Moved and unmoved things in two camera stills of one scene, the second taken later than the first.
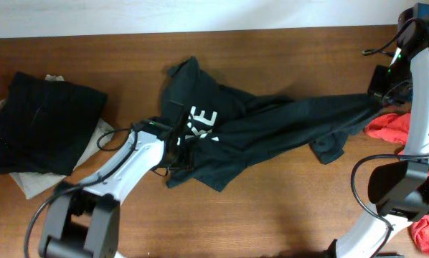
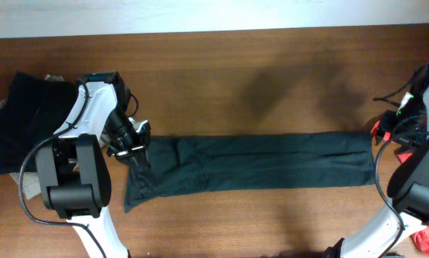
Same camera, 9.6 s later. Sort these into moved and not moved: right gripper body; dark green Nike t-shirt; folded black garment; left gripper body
Moved: left gripper body; dark green Nike t-shirt; right gripper body
Not moved: folded black garment
